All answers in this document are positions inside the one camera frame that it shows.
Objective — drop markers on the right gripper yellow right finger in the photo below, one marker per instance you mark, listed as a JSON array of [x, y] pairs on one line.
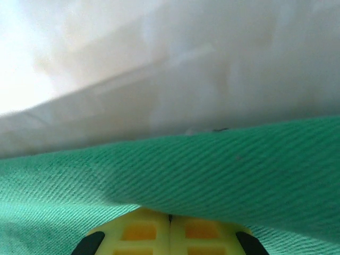
[[202, 236]]

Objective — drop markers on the green long pants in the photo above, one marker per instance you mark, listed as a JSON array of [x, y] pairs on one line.
[[170, 172]]

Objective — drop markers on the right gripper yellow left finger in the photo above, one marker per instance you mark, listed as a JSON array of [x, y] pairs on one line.
[[138, 233]]

